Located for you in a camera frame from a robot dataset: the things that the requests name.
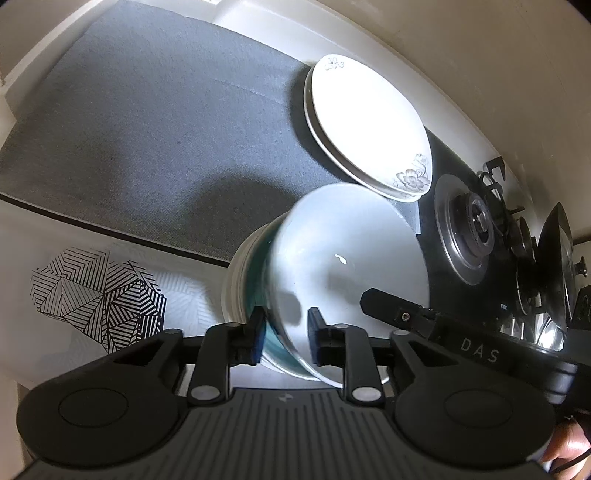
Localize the steel burner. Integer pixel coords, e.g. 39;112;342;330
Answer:
434;173;502;284

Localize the black gas stove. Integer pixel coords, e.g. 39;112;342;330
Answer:
416;127;591;352

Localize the shiny steel pot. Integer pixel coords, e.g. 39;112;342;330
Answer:
499;305;568;352

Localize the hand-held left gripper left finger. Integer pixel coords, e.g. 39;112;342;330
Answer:
113;307;267;408

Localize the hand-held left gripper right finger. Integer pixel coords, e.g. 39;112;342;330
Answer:
307;307;463;405

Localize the green glazed bowl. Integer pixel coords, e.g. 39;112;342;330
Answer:
245;217;305;374

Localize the person's right hand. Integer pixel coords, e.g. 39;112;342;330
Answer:
540;418;591;464

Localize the white plate with lotus print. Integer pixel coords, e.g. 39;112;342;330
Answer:
308;53;434;201

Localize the white bowl with blue band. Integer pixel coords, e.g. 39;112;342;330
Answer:
264;182;430;388

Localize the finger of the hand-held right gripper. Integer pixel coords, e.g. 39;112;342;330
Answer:
360;288;438;342

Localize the grey mat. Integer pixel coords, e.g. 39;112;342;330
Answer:
0;0;421;268

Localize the black pan support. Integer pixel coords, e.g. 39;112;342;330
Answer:
479;156;527;217

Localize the white mat with geometric print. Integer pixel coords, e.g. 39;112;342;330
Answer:
0;194;259;398

